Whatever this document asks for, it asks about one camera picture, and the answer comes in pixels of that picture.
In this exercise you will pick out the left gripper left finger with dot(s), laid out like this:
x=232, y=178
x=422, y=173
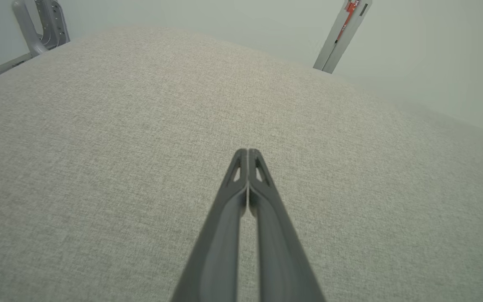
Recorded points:
x=218, y=251

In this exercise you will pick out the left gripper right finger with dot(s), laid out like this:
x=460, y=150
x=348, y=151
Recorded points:
x=279, y=251

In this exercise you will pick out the grey metal post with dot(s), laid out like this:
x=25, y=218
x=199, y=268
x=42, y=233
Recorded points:
x=342, y=42

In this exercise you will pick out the grey curved metal frame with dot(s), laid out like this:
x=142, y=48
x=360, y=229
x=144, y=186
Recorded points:
x=29, y=33

